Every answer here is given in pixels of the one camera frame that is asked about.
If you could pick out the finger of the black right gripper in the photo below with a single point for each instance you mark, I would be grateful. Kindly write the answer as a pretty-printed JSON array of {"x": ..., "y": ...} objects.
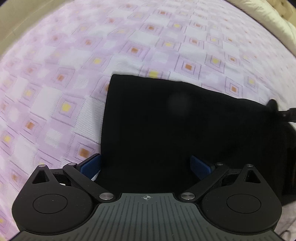
[{"x": 286, "y": 115}]

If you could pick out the purple checkered bed sheet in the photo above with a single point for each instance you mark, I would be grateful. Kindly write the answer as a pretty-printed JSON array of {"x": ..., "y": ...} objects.
[{"x": 54, "y": 80}]

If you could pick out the cream duvet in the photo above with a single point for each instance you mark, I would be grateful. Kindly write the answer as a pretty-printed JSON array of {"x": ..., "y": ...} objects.
[{"x": 274, "y": 16}]

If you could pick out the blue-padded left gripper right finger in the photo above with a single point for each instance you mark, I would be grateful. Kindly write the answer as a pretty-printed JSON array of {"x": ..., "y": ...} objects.
[{"x": 200, "y": 169}]

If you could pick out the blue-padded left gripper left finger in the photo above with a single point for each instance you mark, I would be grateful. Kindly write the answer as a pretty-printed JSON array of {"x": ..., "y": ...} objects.
[{"x": 91, "y": 166}]

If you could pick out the black pants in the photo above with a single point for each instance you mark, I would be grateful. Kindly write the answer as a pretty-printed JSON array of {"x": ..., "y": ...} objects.
[{"x": 153, "y": 127}]

